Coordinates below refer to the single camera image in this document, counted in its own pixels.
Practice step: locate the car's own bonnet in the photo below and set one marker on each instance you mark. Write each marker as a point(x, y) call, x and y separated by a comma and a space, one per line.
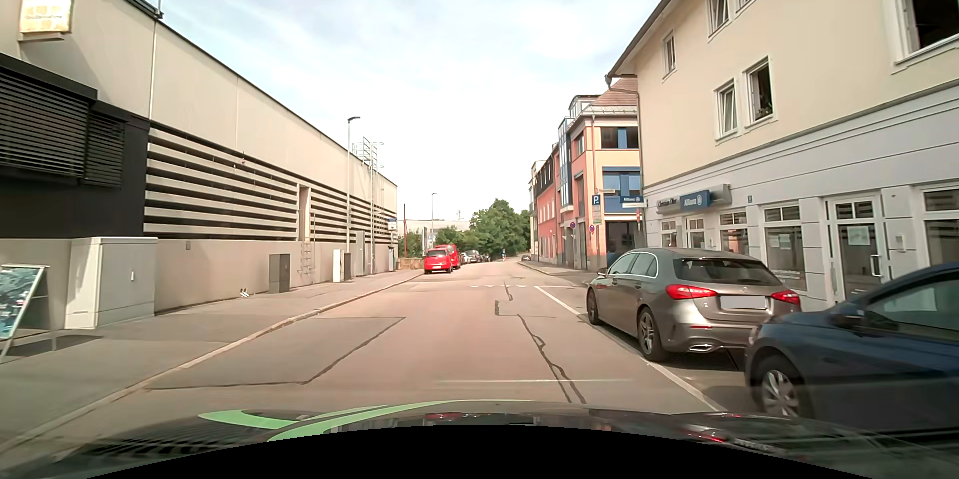
point(449, 419)

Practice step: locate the grey paved pavement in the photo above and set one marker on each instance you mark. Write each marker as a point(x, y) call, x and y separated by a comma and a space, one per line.
point(112, 359)

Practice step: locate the blue parking sign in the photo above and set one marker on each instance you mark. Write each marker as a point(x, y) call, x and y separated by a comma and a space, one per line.
point(596, 213)

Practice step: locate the white street cabinet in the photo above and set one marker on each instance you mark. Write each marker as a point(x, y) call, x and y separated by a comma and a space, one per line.
point(337, 265)

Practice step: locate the row of parked cars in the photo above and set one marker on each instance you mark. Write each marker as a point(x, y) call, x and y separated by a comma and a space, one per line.
point(471, 256)

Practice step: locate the grey building behind red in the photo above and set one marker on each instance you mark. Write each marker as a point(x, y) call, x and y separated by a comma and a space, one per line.
point(535, 209)

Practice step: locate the red van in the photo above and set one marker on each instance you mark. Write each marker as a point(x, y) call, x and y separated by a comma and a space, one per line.
point(452, 254)

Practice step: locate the grey asphalt road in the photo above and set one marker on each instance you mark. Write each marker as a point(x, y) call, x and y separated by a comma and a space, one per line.
point(449, 329)

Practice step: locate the dark slim street cabinet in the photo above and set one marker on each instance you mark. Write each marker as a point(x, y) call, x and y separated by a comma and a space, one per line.
point(347, 266)

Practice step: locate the dark blue car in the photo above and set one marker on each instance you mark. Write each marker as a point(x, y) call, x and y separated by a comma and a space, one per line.
point(861, 359)

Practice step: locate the distant pale building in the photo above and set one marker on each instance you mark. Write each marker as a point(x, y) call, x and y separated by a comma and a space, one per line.
point(438, 224)

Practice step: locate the distant lamp post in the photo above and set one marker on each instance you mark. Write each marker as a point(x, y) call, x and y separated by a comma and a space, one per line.
point(431, 220)

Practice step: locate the group of green trees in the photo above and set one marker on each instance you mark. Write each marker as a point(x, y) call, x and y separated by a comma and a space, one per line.
point(494, 230)

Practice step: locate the orange and blue building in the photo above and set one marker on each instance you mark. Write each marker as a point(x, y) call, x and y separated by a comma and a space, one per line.
point(603, 187)

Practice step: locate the pale grey street cabinet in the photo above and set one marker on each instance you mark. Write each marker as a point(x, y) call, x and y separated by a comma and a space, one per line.
point(112, 280)

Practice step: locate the large beige industrial building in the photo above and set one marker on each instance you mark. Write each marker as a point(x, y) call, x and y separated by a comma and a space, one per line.
point(210, 164)

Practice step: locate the narrow pavement by buildings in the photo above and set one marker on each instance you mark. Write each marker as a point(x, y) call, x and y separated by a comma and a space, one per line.
point(554, 269)

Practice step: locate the grey hatchback car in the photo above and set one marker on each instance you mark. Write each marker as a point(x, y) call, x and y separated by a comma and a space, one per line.
point(685, 299)

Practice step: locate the cream corner building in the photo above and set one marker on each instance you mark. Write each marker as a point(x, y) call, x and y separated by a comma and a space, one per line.
point(809, 127)

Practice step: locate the sandwich board sign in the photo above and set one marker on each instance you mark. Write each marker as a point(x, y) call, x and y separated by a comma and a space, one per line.
point(15, 299)

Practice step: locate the tall lamp post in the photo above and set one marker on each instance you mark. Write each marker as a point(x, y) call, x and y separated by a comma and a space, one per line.
point(347, 194)

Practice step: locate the red car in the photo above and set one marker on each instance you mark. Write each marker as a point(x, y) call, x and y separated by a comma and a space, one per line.
point(437, 261)

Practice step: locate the dark grey street cabinet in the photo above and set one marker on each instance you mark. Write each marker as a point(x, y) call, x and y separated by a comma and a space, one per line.
point(279, 273)

